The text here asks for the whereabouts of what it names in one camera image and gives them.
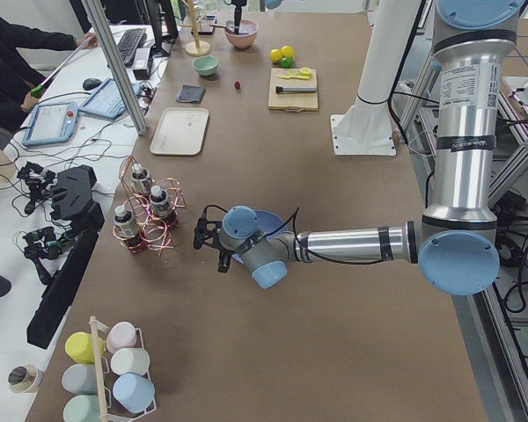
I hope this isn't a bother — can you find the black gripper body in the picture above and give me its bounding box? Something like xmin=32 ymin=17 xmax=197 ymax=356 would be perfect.
xmin=216 ymin=242 xmax=242 ymax=263

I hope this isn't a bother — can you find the blue round plate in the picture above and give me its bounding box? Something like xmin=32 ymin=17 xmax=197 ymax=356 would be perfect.
xmin=255 ymin=210 xmax=293 ymax=240

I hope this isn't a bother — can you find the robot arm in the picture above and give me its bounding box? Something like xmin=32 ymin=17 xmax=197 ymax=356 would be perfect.
xmin=226 ymin=0 xmax=282 ymax=35
xmin=209 ymin=1 xmax=523 ymax=295

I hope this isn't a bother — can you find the back right tea bottle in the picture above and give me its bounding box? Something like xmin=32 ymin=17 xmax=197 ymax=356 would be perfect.
xmin=149 ymin=185 xmax=178 ymax=229

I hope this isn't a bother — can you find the tea bottle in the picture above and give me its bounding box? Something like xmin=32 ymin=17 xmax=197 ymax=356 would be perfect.
xmin=149 ymin=185 xmax=178 ymax=229
xmin=114 ymin=205 xmax=144 ymax=253
xmin=131 ymin=163 xmax=152 ymax=195

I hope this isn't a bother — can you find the front tea bottle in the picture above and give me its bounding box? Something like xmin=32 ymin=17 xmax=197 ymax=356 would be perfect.
xmin=114 ymin=205 xmax=144 ymax=253

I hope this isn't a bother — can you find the back left tea bottle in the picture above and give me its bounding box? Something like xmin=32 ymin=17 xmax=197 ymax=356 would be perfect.
xmin=131 ymin=163 xmax=152 ymax=195

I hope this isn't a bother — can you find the pink cup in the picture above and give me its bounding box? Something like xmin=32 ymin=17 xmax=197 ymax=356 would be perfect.
xmin=106 ymin=321 xmax=137 ymax=353

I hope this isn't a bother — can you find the cream rabbit tray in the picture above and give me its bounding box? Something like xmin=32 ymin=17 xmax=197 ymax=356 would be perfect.
xmin=150 ymin=107 xmax=209 ymax=156

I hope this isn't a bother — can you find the cream cup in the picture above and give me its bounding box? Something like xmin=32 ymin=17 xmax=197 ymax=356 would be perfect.
xmin=110 ymin=348 xmax=150 ymax=376

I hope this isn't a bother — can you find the light blue cup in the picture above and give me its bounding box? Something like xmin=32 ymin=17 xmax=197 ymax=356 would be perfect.
xmin=113 ymin=373 xmax=155 ymax=413

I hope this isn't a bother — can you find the grey folded cloth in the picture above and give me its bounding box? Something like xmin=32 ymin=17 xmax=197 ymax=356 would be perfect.
xmin=176 ymin=84 xmax=206 ymax=104

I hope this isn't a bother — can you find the wooden cutting board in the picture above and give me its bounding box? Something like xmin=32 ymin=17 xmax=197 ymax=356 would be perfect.
xmin=268 ymin=67 xmax=319 ymax=112

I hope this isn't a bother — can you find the yellow cup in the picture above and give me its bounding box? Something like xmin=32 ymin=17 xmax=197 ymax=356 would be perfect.
xmin=64 ymin=331 xmax=94 ymax=364

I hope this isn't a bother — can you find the steel muddler black tip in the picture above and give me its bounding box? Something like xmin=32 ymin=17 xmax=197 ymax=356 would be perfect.
xmin=275 ymin=85 xmax=318 ymax=94

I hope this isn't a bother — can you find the yellow plastic knife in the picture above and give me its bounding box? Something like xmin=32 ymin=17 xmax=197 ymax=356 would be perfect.
xmin=275 ymin=73 xmax=311 ymax=81

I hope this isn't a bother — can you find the grey cup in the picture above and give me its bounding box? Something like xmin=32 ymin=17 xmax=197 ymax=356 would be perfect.
xmin=62 ymin=364 xmax=97 ymax=395

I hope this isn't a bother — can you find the mint green bowl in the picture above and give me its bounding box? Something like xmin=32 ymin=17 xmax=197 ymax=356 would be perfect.
xmin=193 ymin=55 xmax=219 ymax=76

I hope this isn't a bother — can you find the far teach pendant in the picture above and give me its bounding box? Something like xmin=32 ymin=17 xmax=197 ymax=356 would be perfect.
xmin=78 ymin=78 xmax=127 ymax=120

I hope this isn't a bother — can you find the teach pendant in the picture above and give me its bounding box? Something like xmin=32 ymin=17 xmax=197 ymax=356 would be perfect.
xmin=78 ymin=78 xmax=127 ymax=120
xmin=22 ymin=101 xmax=78 ymax=147

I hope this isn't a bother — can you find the white cup rack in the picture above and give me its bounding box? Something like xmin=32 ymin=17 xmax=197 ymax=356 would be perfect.
xmin=89 ymin=316 xmax=158 ymax=421

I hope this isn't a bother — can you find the green lime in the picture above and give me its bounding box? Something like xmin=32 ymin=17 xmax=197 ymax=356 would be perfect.
xmin=280 ymin=57 xmax=293 ymax=69

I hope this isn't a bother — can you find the mint cup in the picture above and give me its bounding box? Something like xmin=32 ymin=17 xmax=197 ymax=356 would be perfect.
xmin=62 ymin=395 xmax=99 ymax=422

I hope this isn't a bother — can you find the lower yellow lemon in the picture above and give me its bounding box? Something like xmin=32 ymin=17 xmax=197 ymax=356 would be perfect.
xmin=269 ymin=48 xmax=283 ymax=63

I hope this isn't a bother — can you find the yellow lemon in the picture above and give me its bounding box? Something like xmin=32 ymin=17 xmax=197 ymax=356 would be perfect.
xmin=280 ymin=45 xmax=295 ymax=59
xmin=269 ymin=48 xmax=283 ymax=63

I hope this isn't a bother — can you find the wooden cup tree stand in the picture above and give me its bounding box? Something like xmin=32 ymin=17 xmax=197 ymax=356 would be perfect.
xmin=180 ymin=0 xmax=211 ymax=57

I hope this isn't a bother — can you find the upper yellow lemon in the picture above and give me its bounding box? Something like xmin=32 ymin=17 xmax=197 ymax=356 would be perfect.
xmin=280 ymin=45 xmax=295 ymax=59

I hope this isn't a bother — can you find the near teach pendant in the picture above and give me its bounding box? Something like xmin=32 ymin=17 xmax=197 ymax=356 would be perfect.
xmin=22 ymin=101 xmax=78 ymax=147

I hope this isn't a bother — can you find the black computer mouse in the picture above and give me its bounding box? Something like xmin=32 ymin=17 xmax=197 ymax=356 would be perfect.
xmin=82 ymin=77 xmax=102 ymax=91

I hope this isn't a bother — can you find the pink ice bowl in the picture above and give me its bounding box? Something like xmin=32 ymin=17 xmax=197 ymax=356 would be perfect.
xmin=224 ymin=19 xmax=259 ymax=49

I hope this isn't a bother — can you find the black keyboard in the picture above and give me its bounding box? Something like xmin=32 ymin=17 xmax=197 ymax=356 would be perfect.
xmin=117 ymin=28 xmax=146 ymax=67

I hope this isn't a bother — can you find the seated person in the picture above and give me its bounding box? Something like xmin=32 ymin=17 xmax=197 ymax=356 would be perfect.
xmin=0 ymin=17 xmax=98 ymax=132

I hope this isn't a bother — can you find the copper wire bottle rack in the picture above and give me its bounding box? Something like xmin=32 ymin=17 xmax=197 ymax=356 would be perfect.
xmin=113 ymin=156 xmax=186 ymax=255

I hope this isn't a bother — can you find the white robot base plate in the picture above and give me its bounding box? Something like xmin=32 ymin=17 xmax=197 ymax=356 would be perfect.
xmin=330 ymin=113 xmax=397 ymax=156

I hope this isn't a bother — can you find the aluminium frame post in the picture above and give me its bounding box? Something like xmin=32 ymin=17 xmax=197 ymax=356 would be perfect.
xmin=82 ymin=0 xmax=147 ymax=136

